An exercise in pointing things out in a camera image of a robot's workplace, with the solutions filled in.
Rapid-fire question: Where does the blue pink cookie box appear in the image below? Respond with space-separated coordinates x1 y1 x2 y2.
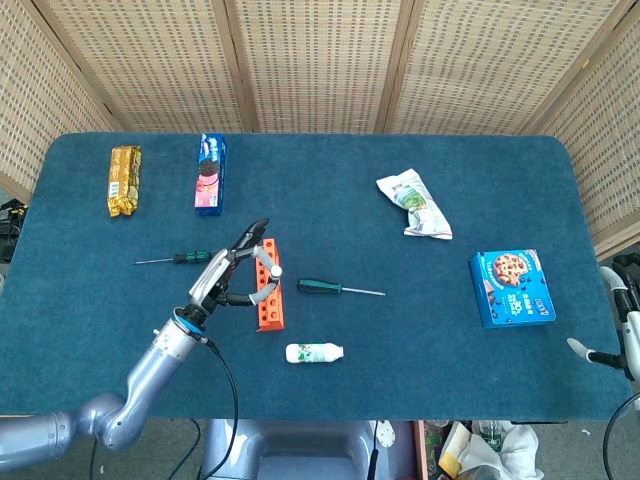
193 133 229 217

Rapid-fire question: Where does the black cable clutter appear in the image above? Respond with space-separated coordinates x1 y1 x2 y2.
0 198 27 262

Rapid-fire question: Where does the small green black screwdriver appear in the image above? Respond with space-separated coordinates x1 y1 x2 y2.
134 250 213 266

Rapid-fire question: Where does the woven folding screen panel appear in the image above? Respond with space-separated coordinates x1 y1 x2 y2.
382 0 629 136
32 0 259 134
224 0 416 134
0 0 121 204
519 0 640 261

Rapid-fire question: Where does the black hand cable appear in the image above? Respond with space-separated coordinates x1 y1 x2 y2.
197 337 240 480
601 391 640 480

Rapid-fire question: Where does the black right hand cable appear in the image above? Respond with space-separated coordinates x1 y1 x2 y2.
601 391 640 480

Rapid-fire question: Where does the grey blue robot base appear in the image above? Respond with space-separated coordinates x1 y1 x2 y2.
199 418 377 480

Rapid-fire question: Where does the white perforated plate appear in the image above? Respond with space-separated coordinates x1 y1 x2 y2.
375 419 396 449

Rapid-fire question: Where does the orange screwdriver holder block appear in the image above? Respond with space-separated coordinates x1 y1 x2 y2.
253 237 287 333

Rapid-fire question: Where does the white plastic bottle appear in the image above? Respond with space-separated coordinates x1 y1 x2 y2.
285 342 345 365

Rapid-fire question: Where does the crumpled white snack bag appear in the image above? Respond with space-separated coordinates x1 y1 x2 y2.
375 167 454 240

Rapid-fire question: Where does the green label bottle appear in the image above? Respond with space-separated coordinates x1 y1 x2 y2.
478 420 506 454

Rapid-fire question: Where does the white plastic bag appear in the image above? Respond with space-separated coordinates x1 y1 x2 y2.
452 422 545 480

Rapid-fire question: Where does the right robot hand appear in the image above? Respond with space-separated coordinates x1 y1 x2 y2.
566 266 640 384

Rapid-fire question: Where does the gold foil snack packet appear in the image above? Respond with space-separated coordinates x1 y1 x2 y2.
107 145 143 219

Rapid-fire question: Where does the blue felt table cover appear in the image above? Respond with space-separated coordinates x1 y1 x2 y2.
0 131 632 422

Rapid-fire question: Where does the black floor object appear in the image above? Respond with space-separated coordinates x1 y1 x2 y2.
612 253 640 289

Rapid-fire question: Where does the large green black screwdriver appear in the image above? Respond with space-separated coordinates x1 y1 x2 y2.
296 278 387 298

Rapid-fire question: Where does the black left hand cable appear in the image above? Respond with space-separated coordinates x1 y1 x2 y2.
197 337 240 480

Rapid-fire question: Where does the blue chocolate chip cookie box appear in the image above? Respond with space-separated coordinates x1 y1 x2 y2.
468 248 557 330

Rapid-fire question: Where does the yellow paper item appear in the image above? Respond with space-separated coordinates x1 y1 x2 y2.
438 452 461 479

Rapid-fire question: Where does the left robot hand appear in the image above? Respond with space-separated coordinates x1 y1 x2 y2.
187 217 284 316

